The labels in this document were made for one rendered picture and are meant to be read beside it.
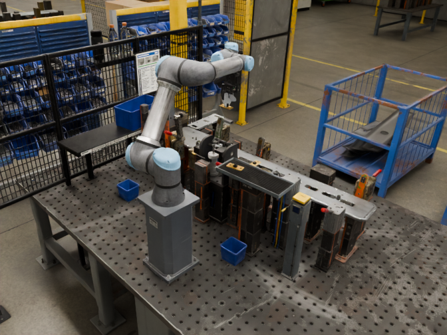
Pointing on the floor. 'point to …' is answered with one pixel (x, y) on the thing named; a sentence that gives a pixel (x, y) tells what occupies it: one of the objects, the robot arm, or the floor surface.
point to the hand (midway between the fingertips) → (226, 104)
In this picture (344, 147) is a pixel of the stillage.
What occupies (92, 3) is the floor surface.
